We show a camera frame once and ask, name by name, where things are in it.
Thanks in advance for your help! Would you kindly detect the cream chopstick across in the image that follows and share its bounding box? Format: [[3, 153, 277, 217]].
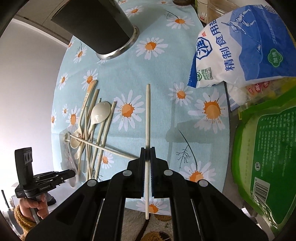
[[64, 132, 138, 160]]

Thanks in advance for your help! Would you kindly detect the cream chopstick apart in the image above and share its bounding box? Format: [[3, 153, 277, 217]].
[[144, 84, 151, 220]]

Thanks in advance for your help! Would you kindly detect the cream plastic spoon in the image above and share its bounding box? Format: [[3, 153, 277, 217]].
[[74, 100, 112, 160]]

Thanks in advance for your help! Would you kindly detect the person's left hand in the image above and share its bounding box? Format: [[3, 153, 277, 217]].
[[19, 194, 49, 221]]

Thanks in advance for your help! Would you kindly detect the daisy print blue tablecloth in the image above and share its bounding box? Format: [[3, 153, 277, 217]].
[[50, 0, 231, 216]]

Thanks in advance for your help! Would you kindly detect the green sugar bag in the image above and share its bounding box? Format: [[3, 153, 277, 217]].
[[232, 89, 295, 235]]

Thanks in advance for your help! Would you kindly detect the black utensil holder cup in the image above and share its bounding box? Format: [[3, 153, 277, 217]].
[[51, 0, 139, 60]]

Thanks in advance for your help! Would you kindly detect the white blue salt bag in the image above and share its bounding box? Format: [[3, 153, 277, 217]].
[[188, 4, 295, 88]]

